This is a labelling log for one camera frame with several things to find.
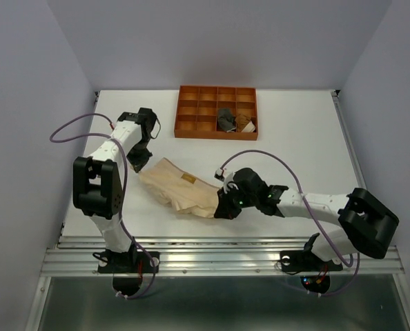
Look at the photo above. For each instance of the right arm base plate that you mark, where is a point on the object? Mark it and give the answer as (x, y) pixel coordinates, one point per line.
(295, 261)

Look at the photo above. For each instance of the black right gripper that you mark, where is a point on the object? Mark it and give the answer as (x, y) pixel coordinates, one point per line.
(224, 209)

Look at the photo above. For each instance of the aluminium right side rail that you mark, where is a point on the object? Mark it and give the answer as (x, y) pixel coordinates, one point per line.
(355, 155)

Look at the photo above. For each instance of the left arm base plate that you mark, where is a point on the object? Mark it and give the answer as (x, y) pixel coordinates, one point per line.
(132, 262)

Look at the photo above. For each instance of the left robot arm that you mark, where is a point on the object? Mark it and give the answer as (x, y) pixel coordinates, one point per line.
(98, 189)

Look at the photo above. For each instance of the peach underwear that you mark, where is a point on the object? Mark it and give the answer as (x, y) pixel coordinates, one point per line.
(184, 192)

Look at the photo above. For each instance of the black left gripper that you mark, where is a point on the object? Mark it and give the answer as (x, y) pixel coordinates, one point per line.
(138, 163)

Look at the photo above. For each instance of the aluminium rail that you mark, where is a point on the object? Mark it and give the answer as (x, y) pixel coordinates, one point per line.
(355, 155)
(179, 257)

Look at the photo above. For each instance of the aluminium front rail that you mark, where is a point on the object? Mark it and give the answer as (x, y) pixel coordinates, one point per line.
(179, 257)

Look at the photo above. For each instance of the dark grey underwear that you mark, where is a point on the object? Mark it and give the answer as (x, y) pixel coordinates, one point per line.
(226, 120)

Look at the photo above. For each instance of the orange compartment tray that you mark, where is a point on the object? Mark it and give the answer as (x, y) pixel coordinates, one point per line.
(197, 106)

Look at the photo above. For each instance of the brown underwear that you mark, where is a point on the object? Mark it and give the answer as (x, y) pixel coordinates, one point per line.
(244, 124)

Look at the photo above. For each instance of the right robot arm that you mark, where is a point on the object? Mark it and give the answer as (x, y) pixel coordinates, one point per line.
(331, 241)

